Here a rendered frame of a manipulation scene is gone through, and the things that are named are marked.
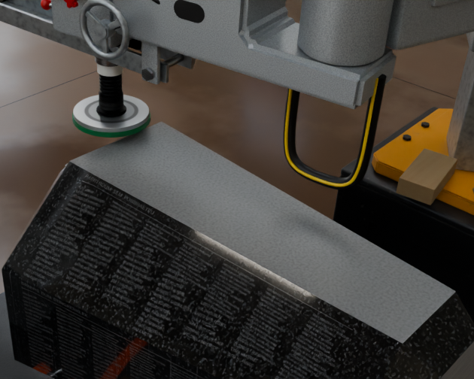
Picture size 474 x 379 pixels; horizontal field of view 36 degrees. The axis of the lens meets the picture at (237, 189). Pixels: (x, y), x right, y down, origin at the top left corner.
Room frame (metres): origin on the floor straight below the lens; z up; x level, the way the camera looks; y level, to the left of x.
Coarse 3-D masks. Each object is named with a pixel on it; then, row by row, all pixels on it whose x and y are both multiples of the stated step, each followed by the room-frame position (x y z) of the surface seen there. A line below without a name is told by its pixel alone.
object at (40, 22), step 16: (16, 0) 2.10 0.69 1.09; (32, 0) 2.06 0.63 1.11; (0, 16) 1.98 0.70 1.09; (16, 16) 1.94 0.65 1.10; (32, 16) 1.92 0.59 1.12; (48, 16) 2.03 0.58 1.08; (32, 32) 1.92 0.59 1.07; (48, 32) 1.89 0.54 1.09; (80, 48) 1.83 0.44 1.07; (112, 48) 1.77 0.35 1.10; (160, 48) 1.83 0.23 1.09; (128, 64) 1.75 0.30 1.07; (160, 64) 1.70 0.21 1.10; (192, 64) 1.79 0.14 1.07; (160, 80) 1.70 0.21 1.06
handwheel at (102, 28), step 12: (96, 0) 1.66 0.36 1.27; (84, 12) 1.68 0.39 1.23; (120, 12) 1.64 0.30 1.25; (84, 24) 1.69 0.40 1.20; (96, 24) 1.66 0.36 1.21; (108, 24) 1.65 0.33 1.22; (120, 24) 1.63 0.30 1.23; (84, 36) 1.68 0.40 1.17; (108, 36) 1.65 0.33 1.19; (96, 48) 1.67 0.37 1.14; (120, 48) 1.63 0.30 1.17
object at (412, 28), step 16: (400, 0) 1.52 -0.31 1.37; (416, 0) 1.53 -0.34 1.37; (432, 0) 1.56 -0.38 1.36; (448, 0) 1.58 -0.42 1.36; (464, 0) 1.63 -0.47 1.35; (400, 16) 1.52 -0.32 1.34; (416, 16) 1.53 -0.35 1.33; (432, 16) 1.57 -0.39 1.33; (448, 16) 1.60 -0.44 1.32; (464, 16) 1.64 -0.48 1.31; (400, 32) 1.52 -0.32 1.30; (416, 32) 1.54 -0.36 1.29; (432, 32) 1.57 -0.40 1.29; (448, 32) 1.61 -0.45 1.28; (464, 32) 1.65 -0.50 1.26; (400, 48) 1.52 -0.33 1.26
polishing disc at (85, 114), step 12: (96, 96) 1.94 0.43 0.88; (84, 108) 1.86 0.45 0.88; (132, 108) 1.88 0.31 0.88; (144, 108) 1.88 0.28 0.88; (84, 120) 1.79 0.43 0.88; (96, 120) 1.79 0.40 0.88; (108, 120) 1.80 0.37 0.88; (120, 120) 1.80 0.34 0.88; (132, 120) 1.81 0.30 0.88; (144, 120) 1.82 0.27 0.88
